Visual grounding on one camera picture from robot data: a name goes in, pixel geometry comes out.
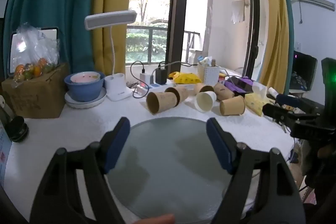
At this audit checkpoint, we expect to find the large brown paper cup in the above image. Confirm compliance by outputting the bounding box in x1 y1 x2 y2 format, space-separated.
146 92 177 115

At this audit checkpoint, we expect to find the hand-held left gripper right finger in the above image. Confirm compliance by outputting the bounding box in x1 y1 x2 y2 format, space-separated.
206 118 306 224

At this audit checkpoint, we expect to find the white paper cup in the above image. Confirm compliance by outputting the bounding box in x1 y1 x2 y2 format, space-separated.
194 91 217 113

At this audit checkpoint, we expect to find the yellow spotted cloth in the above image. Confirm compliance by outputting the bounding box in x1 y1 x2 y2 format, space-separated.
168 71 202 84

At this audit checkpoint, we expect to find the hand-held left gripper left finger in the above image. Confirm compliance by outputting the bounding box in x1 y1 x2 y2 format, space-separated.
30 117 131 224

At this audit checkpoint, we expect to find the purple pouch with phone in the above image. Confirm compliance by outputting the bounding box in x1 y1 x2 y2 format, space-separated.
223 76 256 94

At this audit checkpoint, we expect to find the white power strip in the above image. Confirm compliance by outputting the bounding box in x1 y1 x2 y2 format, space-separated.
133 82 169 97

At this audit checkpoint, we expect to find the blue bowl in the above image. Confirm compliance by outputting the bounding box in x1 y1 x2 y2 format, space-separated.
64 71 104 103

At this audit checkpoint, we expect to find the person's left hand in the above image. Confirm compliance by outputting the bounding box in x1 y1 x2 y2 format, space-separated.
136 214 176 224

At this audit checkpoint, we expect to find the dark phone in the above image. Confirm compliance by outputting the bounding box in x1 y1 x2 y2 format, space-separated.
228 77 254 91

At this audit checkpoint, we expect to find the white hanging cloth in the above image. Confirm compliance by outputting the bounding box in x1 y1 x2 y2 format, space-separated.
230 0 246 24

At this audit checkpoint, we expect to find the blue and white card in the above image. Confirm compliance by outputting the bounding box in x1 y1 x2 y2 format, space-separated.
0 119 13 188

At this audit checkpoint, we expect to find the white perforated basket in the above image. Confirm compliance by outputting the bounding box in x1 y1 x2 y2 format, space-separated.
197 63 221 85

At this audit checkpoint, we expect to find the black charger cable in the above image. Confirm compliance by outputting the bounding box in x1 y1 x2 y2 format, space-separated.
130 60 146 88

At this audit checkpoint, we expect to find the round grey glass plate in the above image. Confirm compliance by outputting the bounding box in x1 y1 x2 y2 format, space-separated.
106 117 261 223

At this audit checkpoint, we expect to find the black charger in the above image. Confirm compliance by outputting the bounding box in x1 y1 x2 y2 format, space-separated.
155 69 168 85

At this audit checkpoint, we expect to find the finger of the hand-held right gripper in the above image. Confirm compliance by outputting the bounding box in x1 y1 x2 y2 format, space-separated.
262 103 319 132
275 94 325 115

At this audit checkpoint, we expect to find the plastic bag of oranges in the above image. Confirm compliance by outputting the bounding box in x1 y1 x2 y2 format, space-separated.
13 22 61 83

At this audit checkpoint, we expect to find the black round lid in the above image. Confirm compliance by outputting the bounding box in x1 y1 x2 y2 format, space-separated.
9 116 29 143

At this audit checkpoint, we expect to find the white desk lamp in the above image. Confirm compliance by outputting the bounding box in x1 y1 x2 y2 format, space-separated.
84 10 138 102

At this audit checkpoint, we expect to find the black monitor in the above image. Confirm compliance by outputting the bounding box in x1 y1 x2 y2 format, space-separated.
289 50 318 91

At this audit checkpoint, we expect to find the pale blue plate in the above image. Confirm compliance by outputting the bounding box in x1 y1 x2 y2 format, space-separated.
64 87 108 109

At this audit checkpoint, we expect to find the cardboard box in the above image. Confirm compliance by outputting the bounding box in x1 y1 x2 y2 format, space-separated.
1 62 71 119

